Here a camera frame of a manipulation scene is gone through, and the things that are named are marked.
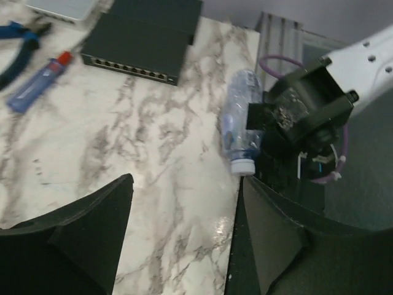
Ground blue handled pliers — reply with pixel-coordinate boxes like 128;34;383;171
1;17;52;90

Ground black flat box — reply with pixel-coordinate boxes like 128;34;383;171
80;1;203;85

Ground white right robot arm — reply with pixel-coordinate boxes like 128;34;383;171
246;26;392;159

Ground blue handled screwdriver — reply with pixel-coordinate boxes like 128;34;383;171
7;51;73;114

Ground small clear blue cap bottle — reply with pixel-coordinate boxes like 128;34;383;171
220;69;263;176

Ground grey white power bank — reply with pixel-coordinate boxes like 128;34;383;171
25;0;98;21

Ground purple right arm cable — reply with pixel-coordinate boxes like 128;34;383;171
258;54;351;184

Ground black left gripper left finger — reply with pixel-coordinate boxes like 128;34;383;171
1;174;133;294

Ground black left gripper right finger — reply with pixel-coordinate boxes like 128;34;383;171
225;177;392;294

